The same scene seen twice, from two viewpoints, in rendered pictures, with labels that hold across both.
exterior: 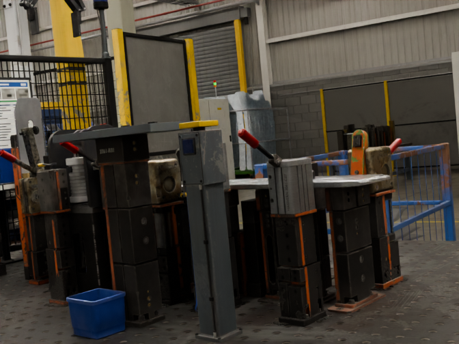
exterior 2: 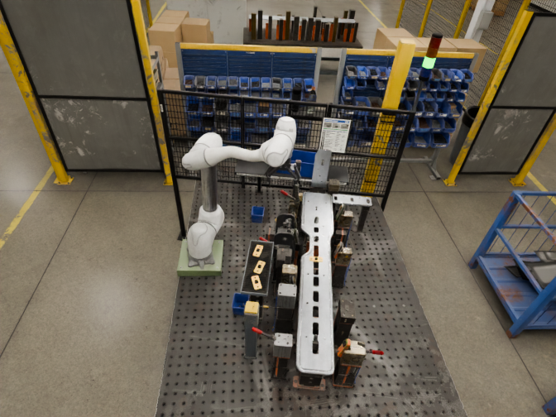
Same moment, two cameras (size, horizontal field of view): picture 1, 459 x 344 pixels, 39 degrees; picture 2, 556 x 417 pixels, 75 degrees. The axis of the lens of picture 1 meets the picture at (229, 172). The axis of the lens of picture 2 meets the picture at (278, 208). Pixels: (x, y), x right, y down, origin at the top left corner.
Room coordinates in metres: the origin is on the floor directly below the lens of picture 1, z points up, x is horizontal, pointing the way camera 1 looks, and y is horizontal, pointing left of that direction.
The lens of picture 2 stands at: (0.79, -0.79, 2.72)
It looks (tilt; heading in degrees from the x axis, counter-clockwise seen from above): 41 degrees down; 50
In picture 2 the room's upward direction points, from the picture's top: 4 degrees clockwise
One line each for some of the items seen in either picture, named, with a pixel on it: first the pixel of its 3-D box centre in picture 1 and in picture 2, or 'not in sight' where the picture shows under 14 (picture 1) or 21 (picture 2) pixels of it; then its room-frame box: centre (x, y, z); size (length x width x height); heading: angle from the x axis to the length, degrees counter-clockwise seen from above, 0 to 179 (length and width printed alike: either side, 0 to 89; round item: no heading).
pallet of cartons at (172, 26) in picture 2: not in sight; (186, 54); (3.49, 5.12, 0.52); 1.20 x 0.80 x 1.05; 53
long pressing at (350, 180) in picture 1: (171, 184); (317, 262); (1.95, 0.17, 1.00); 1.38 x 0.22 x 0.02; 48
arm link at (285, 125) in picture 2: not in sight; (285, 133); (1.83, 0.44, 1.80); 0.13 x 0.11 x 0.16; 39
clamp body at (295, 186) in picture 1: (296, 240); (280, 357); (1.43, -0.13, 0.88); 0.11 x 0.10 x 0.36; 138
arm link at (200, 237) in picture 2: not in sight; (199, 237); (1.48, 0.82, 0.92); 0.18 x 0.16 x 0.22; 39
